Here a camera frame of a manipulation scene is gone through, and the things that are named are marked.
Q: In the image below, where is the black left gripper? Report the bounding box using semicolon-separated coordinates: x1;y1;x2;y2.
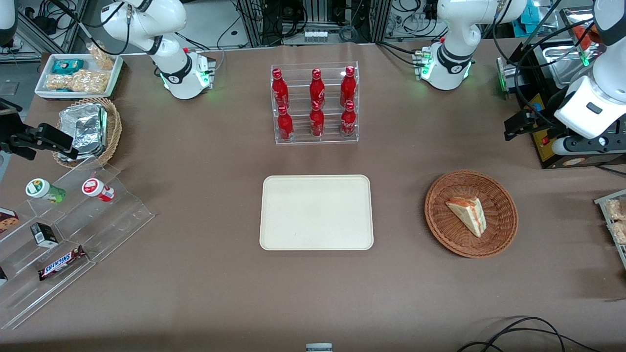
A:
505;110;558;142

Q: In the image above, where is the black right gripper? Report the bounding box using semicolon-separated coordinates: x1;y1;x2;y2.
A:
0;116;79;161

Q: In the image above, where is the triangular sandwich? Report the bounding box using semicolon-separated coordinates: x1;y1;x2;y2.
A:
445;197;488;239

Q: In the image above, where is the white rectangular snack tray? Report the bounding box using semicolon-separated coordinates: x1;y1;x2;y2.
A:
34;53;124;101

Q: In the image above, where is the tan wicker basket with foil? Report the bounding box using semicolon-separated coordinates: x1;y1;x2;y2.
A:
51;97;123;169

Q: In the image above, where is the brown round wicker basket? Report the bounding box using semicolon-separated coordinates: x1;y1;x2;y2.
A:
425;170;519;259

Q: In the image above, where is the cream plastic serving tray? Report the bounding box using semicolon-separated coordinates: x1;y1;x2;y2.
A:
259;175;374;251

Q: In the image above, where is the black food warmer appliance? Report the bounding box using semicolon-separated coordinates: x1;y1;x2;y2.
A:
496;7;626;169

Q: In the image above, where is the green lid cup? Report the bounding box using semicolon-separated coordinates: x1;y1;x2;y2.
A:
25;178;67;204

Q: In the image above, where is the silver foil container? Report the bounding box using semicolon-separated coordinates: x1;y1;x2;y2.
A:
59;103;108;159

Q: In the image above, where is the red lid cup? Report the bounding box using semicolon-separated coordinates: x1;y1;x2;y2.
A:
82;178;115;202

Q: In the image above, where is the large clear nut bag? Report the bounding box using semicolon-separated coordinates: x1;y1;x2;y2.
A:
46;69;111;94

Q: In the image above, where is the brown cookie box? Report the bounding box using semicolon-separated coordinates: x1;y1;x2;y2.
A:
0;208;20;234

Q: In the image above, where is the teal snack packet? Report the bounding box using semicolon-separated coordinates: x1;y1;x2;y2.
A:
51;59;85;75

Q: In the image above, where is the small black box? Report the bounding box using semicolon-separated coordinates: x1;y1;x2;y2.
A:
30;222;59;247

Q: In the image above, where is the clear acrylic stepped shelf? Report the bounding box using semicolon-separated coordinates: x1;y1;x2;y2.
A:
0;156;156;330

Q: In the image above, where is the teal box in background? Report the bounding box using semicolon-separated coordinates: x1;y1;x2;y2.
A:
519;0;554;38

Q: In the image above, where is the small clear nut bag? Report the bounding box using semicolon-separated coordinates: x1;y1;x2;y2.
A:
87;43;116;71

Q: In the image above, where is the snickers chocolate bar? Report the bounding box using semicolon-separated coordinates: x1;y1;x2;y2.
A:
38;245;88;281

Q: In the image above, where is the red cola bottle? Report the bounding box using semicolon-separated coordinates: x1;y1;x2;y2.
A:
309;68;326;106
340;66;357;104
340;100;357;139
277;105;294;142
271;68;290;110
309;100;325;138

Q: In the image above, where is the clear acrylic bottle rack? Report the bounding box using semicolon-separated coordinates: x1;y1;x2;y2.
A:
270;61;360;145

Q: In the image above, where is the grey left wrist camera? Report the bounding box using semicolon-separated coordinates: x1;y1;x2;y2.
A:
552;136;614;156

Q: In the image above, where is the white wire snack tray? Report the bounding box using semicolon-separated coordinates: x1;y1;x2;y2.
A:
594;190;626;269

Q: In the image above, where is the black floor cable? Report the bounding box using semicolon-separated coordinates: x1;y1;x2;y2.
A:
457;317;603;352

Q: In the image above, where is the aluminium equipment frame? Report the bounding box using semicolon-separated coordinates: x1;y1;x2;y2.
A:
237;0;393;47

